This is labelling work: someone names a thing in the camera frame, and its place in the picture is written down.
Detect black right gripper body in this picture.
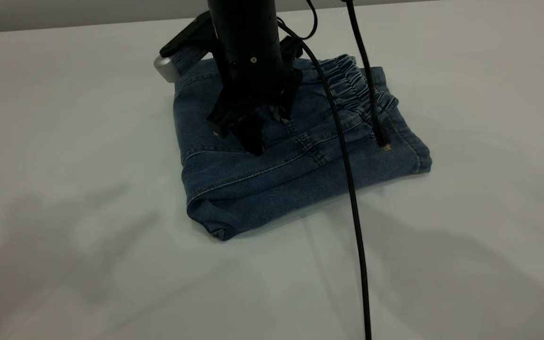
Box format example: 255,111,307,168
206,37,304,138

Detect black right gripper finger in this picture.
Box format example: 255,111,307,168
237,113,266,157
269,106,294,124

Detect blue denim shorts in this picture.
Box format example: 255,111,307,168
170,45,433,242

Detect black cable with loose plug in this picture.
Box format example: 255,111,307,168
343,0,391,152

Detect long black cable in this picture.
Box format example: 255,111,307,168
276,18,373,340

